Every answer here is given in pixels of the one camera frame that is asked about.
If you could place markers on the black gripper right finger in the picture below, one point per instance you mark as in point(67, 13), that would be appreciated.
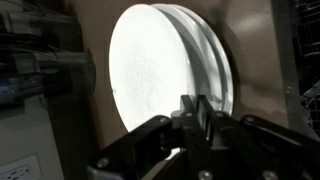
point(253, 146)

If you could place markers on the white wall outlet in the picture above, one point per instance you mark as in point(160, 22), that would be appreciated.
point(20, 168)

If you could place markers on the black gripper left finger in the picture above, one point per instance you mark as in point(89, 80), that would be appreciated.
point(146, 143)

